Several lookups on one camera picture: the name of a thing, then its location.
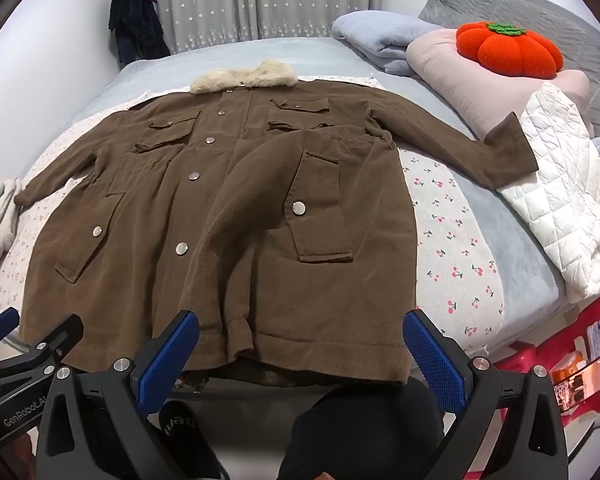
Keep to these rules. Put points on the dark hanging clothes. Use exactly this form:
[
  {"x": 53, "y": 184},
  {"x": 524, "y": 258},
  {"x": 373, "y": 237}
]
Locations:
[{"x": 135, "y": 20}]

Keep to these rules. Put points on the white quilted blanket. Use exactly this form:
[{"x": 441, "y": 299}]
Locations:
[{"x": 565, "y": 185}]

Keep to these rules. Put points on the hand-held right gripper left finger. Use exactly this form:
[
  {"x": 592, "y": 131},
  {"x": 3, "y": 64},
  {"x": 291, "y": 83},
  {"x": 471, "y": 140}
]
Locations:
[{"x": 162, "y": 367}]

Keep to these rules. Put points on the brown coat with fur collar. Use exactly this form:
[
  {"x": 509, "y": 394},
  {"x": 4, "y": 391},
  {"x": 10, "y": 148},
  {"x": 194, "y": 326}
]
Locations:
[{"x": 230, "y": 210}]

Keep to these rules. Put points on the black slipper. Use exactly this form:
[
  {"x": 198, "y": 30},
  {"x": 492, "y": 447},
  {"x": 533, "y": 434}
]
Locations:
[{"x": 185, "y": 435}]

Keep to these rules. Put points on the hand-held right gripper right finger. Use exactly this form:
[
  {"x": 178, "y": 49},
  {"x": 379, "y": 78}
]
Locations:
[{"x": 432, "y": 360}]

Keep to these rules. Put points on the red plastic stool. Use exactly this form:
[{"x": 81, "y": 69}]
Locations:
[{"x": 540, "y": 340}]

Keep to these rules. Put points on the person's black trouser leg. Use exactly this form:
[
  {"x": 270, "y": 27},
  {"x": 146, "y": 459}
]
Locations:
[{"x": 360, "y": 435}]

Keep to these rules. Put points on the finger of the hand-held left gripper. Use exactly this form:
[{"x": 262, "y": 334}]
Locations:
[
  {"x": 55, "y": 340},
  {"x": 0, "y": 322}
]

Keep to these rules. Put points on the folded blue-grey blanket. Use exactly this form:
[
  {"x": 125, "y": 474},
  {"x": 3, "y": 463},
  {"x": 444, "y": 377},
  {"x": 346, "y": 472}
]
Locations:
[{"x": 375, "y": 35}]

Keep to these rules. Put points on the cherry print sheet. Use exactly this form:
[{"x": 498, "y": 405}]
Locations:
[{"x": 450, "y": 240}]

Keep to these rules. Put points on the grey quilted pillow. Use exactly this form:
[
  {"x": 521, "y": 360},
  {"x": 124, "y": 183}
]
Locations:
[{"x": 480, "y": 5}]

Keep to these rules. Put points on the smartphone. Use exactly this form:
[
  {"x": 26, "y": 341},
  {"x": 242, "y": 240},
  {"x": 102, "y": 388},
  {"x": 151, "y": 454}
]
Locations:
[{"x": 587, "y": 380}]

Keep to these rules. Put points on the orange packet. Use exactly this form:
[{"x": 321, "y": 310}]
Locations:
[{"x": 570, "y": 367}]

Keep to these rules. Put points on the orange pumpkin cushion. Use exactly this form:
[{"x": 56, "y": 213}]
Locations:
[{"x": 510, "y": 52}]

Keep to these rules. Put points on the pink pillow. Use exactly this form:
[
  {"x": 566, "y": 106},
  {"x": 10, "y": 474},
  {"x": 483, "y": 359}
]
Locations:
[{"x": 455, "y": 95}]

